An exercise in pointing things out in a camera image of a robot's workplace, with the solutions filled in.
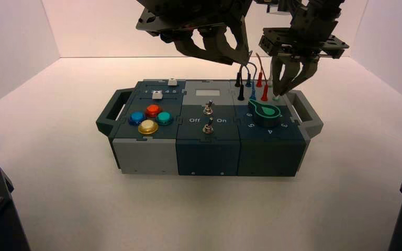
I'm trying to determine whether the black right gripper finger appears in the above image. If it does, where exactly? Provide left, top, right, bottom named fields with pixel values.
left=271, top=56, right=294, bottom=97
left=283, top=58, right=320, bottom=97

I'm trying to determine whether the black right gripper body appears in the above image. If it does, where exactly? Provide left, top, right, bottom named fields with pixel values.
left=258, top=0, right=350, bottom=60

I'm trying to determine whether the white wire with plugs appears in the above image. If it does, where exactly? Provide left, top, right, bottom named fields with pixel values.
left=267, top=62, right=281, bottom=102

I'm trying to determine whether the black wire with plugs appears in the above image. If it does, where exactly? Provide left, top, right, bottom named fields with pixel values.
left=234, top=63, right=246, bottom=102

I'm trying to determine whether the green rotary dial knob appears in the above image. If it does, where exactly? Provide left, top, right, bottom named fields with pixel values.
left=248, top=98, right=282, bottom=128

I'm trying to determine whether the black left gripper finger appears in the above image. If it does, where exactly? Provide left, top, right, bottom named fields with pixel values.
left=224, top=15, right=251, bottom=66
left=172, top=27, right=242, bottom=66

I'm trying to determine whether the green round push button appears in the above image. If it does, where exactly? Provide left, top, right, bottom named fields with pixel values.
left=155, top=111, right=174, bottom=127

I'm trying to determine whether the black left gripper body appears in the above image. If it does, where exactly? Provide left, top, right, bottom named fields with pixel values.
left=135, top=0, right=254, bottom=39

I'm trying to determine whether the orange round push button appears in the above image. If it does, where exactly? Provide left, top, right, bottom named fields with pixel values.
left=144, top=104, right=162, bottom=119

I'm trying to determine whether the blue wire with plugs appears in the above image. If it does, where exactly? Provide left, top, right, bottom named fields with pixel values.
left=244, top=61, right=258, bottom=102

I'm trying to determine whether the grey and teal task box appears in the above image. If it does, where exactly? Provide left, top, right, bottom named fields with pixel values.
left=96, top=78, right=324, bottom=178

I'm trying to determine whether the blue round push button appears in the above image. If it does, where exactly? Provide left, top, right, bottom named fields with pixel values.
left=128, top=111, right=147, bottom=127

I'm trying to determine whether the red wire with plugs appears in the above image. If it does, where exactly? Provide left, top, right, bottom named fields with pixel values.
left=255, top=52, right=270, bottom=102

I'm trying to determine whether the yellow round push button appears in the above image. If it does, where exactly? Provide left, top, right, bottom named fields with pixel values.
left=138, top=119, right=159, bottom=135

